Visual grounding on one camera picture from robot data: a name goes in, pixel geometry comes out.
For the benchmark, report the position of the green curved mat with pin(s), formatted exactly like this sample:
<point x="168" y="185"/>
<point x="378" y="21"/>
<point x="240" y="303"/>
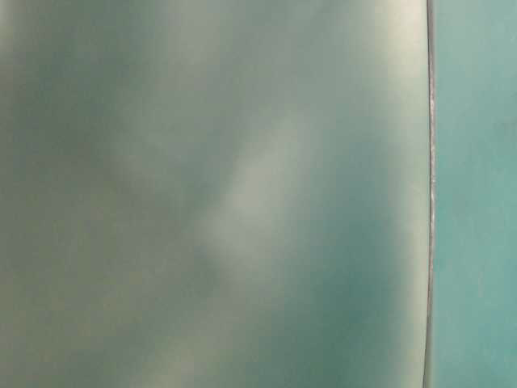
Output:
<point x="214" y="193"/>

